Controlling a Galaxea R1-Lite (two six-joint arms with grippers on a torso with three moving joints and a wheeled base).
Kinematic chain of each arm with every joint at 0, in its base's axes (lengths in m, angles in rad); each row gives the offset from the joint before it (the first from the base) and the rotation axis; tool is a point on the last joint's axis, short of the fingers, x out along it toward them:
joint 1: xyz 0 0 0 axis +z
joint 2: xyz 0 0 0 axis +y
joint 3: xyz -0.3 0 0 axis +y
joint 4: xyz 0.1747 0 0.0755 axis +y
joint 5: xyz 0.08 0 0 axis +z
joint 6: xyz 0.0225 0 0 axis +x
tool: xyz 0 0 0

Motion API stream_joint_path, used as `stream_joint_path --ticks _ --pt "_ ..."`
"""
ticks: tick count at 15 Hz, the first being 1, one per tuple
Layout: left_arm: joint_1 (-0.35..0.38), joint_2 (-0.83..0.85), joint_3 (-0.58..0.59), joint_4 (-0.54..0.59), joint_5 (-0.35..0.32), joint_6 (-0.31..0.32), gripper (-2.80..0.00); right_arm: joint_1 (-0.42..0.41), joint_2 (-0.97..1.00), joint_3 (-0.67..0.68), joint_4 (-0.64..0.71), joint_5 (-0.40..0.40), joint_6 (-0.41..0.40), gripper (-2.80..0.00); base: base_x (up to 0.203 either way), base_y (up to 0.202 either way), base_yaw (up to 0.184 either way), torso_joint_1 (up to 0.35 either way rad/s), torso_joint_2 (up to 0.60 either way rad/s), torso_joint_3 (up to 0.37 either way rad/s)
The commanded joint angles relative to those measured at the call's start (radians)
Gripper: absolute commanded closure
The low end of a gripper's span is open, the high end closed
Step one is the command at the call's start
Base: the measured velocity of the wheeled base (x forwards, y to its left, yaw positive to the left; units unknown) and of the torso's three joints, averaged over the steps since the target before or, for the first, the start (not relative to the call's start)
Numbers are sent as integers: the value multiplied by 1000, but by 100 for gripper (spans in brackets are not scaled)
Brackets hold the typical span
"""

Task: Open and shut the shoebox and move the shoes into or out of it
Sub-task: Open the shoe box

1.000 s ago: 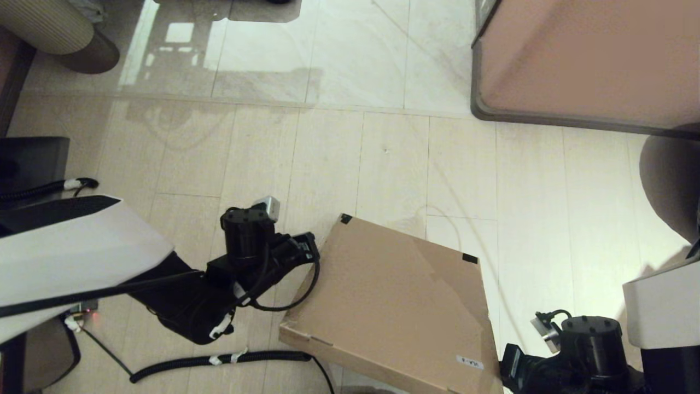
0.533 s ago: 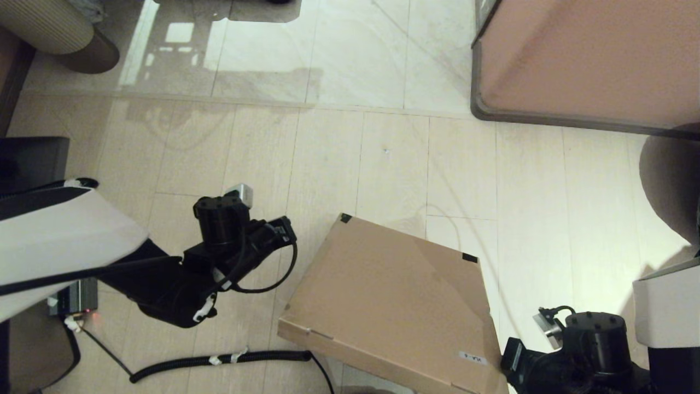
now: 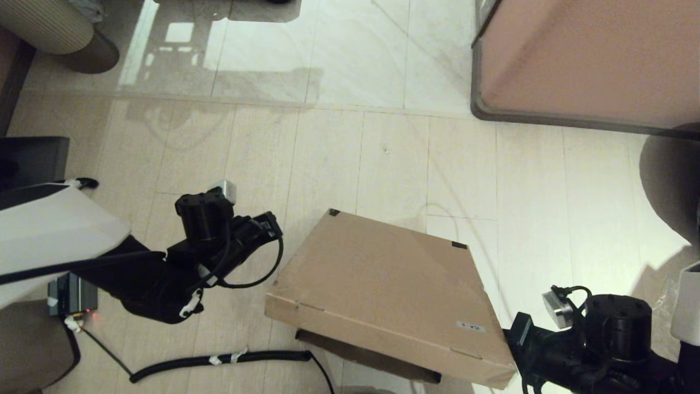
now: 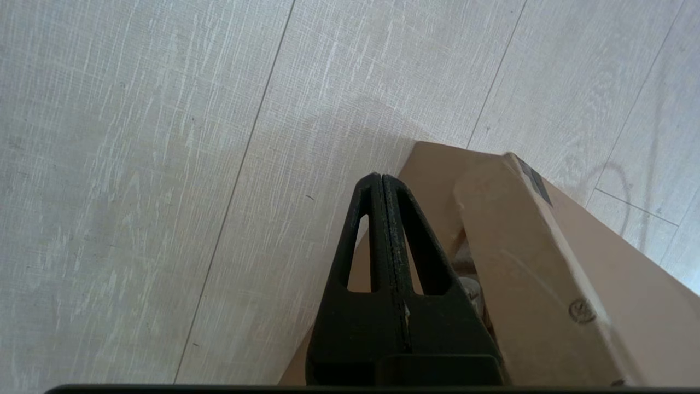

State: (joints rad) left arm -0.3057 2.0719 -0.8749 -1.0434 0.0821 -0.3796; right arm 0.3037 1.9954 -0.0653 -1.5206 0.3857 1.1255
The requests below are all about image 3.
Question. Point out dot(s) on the grey power supply box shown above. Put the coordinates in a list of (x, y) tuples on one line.
[(71, 295)]

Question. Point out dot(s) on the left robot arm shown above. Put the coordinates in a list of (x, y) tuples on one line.
[(54, 235)]

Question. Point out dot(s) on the pink cabinet with grey base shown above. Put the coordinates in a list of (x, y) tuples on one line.
[(590, 54)]

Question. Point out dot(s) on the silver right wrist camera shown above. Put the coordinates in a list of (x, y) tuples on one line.
[(558, 309)]

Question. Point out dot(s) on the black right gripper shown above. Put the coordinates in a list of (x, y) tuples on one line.
[(552, 355)]

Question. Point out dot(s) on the dark grey square platform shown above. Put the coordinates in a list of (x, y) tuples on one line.
[(33, 158)]

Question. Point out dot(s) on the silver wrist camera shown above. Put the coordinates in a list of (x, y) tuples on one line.
[(228, 191), (558, 309)]

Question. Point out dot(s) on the brown cardboard shoe box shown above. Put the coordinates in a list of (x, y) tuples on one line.
[(383, 284)]

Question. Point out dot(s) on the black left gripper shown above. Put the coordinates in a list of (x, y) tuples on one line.
[(240, 241)]

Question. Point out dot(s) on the grey crumpled cloth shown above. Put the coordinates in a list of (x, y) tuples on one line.
[(87, 8)]

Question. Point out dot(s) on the crumpled clear plastic sheet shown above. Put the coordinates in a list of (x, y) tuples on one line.
[(668, 290)]

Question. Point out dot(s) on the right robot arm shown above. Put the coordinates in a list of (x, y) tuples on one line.
[(618, 328)]

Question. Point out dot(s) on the beige ribbed round pouf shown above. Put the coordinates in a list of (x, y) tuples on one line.
[(44, 24)]

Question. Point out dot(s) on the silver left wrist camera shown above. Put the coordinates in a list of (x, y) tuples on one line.
[(228, 191)]

